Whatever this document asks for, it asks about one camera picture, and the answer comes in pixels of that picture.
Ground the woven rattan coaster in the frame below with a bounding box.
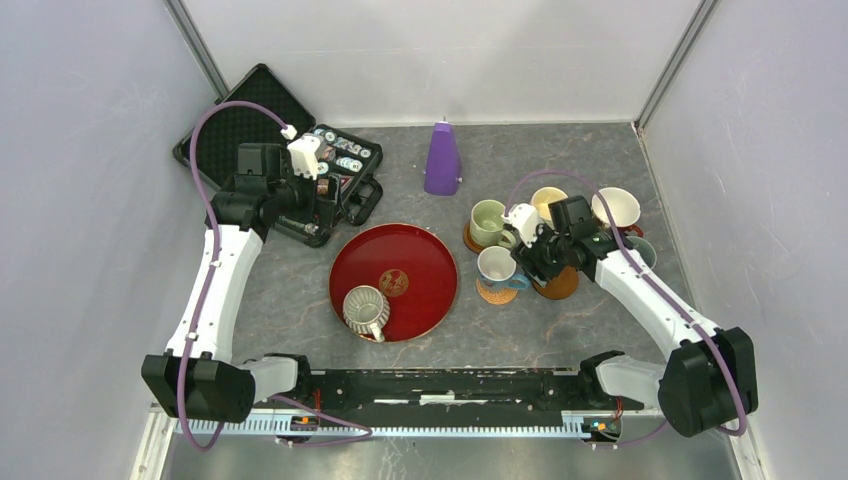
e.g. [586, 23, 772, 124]
[475, 278, 519, 306]

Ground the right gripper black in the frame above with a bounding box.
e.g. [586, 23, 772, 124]
[510, 217, 570, 288]

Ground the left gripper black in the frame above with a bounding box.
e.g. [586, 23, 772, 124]
[268, 160, 345, 229]

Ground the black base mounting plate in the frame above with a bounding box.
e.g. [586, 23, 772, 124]
[289, 368, 644, 428]

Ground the grey ribbed mug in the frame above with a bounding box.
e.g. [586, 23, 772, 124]
[342, 285, 390, 343]

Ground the purple metronome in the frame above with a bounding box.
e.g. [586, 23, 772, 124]
[424, 121, 461, 196]

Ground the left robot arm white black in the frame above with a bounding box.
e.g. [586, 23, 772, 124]
[141, 135, 330, 423]

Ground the brown wooden coaster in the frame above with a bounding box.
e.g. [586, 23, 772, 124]
[532, 267, 579, 300]
[462, 222, 484, 254]

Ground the blue mug white inside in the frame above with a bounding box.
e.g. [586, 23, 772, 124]
[477, 246, 531, 292]

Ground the red round tray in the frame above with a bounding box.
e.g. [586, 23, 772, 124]
[328, 223, 459, 343]

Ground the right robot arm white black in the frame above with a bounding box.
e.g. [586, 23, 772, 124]
[503, 196, 759, 437]

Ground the grey green mug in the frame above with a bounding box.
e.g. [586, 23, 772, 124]
[626, 236, 657, 269]

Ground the black poker chip case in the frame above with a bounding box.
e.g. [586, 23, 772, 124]
[197, 64, 383, 248]

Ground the light green mug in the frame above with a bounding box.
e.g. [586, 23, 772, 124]
[468, 199, 517, 249]

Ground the white bowl cup red outside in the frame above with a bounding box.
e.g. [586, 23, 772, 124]
[591, 187, 644, 237]

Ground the cream yellow mug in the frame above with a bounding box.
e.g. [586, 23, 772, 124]
[531, 187, 568, 226]

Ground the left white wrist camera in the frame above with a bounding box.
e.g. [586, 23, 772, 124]
[280, 125, 327, 180]

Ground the aluminium rail frame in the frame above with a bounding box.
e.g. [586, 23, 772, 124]
[129, 368, 776, 480]

